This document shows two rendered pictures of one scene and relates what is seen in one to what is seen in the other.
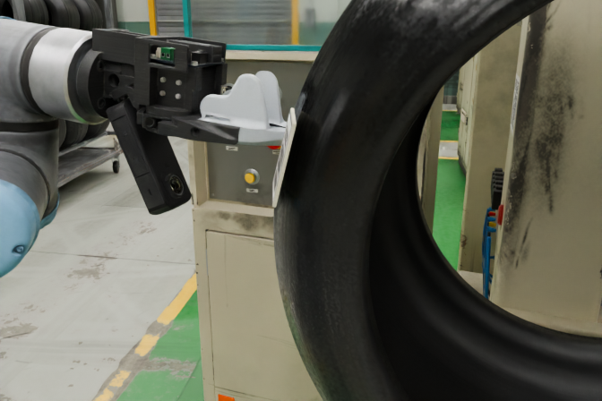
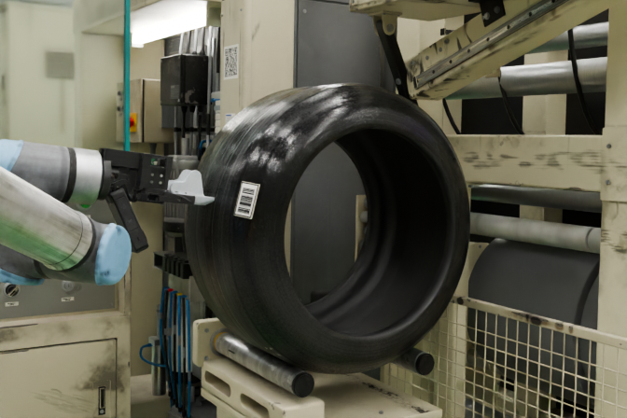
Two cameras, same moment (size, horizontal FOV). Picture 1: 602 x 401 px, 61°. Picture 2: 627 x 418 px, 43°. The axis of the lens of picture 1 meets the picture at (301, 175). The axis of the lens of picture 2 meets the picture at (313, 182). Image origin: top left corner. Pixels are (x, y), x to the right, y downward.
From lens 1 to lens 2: 1.15 m
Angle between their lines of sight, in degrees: 52
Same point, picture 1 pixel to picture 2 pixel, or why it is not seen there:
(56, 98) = (93, 188)
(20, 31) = (56, 149)
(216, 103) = (179, 185)
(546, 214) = not seen: hidden behind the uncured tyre
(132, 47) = (131, 159)
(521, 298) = not seen: hidden behind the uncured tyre
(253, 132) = (200, 198)
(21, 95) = (63, 187)
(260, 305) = not seen: outside the picture
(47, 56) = (88, 163)
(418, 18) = (297, 146)
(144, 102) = (146, 187)
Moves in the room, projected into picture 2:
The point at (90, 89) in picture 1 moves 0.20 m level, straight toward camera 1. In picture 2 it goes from (110, 182) to (224, 186)
